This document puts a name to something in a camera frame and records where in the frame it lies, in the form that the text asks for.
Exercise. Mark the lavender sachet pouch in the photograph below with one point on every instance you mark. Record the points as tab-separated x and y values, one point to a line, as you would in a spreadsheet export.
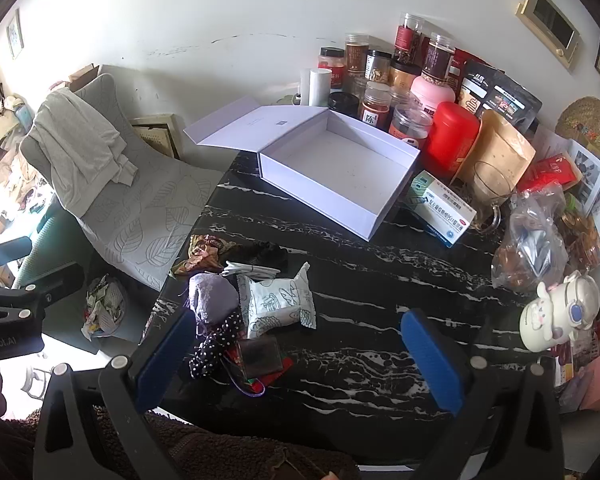
212	297

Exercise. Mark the dark square compact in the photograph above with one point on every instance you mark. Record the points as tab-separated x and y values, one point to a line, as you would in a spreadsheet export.
260	356

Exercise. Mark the grey leaf-pattern chair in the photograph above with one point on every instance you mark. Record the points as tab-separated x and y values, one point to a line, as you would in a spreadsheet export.
150	210

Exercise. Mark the dark red bag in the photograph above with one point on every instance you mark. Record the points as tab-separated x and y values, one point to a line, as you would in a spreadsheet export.
462	62

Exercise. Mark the pink box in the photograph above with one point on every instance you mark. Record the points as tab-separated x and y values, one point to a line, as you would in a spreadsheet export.
597	387

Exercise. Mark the cardboard box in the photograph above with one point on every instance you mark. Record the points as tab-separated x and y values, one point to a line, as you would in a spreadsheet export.
84	76

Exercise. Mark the tan jar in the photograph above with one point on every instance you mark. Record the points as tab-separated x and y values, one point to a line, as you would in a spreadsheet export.
404	77

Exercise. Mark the small empty clear jar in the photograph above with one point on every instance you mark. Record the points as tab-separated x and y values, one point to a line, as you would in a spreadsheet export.
402	99

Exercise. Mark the trash bin with paper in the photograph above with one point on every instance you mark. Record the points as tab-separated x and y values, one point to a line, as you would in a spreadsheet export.
104	307

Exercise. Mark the pink jar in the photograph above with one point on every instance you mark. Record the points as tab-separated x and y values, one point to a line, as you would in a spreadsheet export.
432	92

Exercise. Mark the tall jar red label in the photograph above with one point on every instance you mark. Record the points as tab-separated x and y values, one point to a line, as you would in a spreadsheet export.
407	37

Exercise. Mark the tall jar dark label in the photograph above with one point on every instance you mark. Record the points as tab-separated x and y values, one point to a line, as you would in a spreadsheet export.
437	57

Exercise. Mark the white bottle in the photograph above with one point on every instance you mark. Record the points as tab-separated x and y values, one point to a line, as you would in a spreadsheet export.
304	87

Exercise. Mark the glass mug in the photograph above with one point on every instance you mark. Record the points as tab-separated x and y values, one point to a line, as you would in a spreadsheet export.
492	192

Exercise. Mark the patterned white tissue pack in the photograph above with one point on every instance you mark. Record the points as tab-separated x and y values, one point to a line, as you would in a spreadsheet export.
275	300

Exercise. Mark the white green medicine box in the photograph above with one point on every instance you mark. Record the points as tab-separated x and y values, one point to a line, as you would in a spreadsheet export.
442	210

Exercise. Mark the gold foil wrappers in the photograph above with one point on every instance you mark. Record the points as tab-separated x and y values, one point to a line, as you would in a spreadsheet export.
582	237

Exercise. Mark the red pouch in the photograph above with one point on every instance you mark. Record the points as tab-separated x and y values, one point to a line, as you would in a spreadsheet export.
552	172

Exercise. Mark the orange powder jar white label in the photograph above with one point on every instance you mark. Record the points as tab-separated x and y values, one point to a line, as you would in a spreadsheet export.
374	107

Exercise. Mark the white cartoon teapot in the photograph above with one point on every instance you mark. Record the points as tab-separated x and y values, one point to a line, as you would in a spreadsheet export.
555	315

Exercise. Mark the red canister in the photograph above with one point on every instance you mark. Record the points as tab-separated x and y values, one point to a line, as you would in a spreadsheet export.
450	137

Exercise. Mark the white storage box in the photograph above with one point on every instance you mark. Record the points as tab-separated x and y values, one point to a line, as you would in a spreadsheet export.
340	165

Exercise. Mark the pile of clothes and bags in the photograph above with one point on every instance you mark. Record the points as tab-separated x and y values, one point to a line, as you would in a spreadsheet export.
2	150

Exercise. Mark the black polka dot cloth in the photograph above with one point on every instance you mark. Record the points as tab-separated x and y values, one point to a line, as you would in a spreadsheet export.
215	347

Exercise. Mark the kraft paper pouch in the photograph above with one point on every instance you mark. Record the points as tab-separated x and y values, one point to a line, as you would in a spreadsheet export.
505	147

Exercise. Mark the small wall picture frame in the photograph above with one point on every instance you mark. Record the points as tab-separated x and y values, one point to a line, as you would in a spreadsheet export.
15	34

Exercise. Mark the woven straw fan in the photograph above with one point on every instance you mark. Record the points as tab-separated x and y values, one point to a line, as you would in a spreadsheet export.
582	122

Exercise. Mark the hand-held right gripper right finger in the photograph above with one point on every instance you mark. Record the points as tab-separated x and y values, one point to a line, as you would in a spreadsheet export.
430	360

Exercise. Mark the clear plastic bag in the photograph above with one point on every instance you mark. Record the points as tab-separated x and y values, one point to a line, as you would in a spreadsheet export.
530	245

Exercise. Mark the grey garment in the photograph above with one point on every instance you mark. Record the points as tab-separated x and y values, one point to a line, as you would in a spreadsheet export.
80	145

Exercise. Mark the black printed pouch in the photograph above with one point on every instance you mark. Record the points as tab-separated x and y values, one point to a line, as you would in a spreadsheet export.
500	92

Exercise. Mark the gold snack packet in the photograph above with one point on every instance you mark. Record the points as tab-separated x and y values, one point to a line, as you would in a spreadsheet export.
202	255

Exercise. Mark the brown fleece garment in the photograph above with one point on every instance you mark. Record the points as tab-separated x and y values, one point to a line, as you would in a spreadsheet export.
220	450

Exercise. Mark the wall intercom panel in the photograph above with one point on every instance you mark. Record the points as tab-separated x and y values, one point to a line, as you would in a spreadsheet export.
547	22

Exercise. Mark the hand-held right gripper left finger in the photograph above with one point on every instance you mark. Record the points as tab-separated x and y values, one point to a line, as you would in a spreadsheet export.
165	355

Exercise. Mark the tall jar brown label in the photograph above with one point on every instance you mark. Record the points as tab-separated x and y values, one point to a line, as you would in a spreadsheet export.
356	55

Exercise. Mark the red snack packet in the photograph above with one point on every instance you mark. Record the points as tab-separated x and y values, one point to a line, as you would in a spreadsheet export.
282	369

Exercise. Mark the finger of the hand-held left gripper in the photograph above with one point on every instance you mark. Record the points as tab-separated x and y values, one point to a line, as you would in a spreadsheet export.
5	254
40	290

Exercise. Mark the wooden frame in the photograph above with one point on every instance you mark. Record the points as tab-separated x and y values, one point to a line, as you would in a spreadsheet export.
157	135

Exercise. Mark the wide clear jar orange label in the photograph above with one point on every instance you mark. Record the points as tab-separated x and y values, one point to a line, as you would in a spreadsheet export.
410	127

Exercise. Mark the white printed papers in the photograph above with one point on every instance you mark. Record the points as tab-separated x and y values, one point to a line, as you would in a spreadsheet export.
595	180

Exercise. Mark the white paper roll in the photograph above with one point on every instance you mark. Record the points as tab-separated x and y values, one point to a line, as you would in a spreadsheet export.
321	87

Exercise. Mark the black-lid jar of nuts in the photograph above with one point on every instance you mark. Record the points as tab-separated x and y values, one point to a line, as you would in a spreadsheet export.
377	67

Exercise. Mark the black jar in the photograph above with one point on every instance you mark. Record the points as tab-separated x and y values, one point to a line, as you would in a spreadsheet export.
343	104

